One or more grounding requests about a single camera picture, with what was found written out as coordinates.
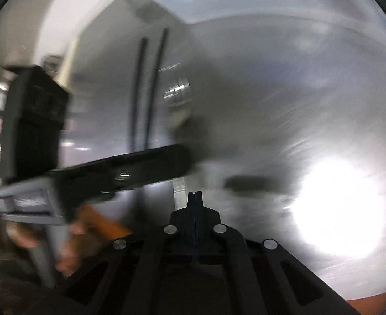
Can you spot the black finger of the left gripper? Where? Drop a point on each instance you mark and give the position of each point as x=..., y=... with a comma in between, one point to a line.
x=122, y=172

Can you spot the black chopstick left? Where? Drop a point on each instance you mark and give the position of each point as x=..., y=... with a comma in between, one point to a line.
x=137, y=81

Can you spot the person's left hand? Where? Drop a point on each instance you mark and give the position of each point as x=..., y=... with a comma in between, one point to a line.
x=87, y=233

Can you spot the silver metal fork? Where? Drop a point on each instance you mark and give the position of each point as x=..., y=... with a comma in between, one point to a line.
x=176, y=97

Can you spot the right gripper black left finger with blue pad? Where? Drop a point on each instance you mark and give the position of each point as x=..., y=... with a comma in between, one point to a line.
x=179, y=236

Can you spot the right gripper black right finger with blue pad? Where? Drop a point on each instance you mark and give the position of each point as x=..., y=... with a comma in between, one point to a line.
x=211, y=236

